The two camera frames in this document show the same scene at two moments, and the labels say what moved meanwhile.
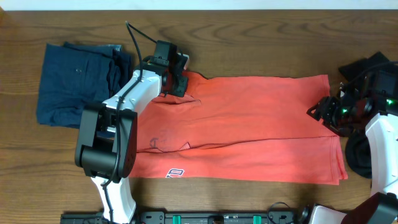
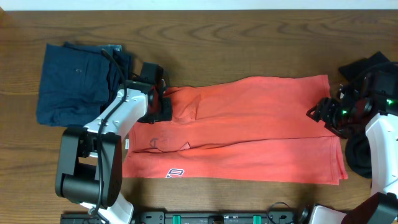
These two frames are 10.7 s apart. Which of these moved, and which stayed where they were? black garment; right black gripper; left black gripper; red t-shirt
Moved: left black gripper
Stayed: black garment; red t-shirt; right black gripper
